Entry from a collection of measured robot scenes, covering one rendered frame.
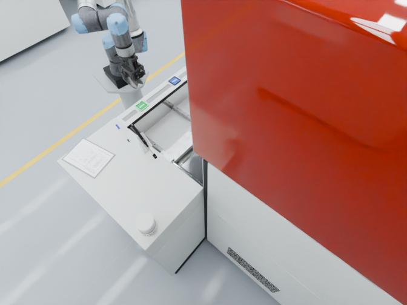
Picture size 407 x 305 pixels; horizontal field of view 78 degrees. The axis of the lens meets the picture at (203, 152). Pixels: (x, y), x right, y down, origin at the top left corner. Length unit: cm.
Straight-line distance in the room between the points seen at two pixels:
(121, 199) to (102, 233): 107
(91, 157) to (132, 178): 24
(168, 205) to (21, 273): 153
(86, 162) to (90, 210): 105
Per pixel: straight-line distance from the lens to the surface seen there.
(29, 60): 392
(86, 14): 125
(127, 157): 126
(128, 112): 143
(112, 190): 119
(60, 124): 295
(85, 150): 135
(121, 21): 111
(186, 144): 135
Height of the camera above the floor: 199
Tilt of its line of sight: 58 degrees down
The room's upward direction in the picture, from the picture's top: 1 degrees counter-clockwise
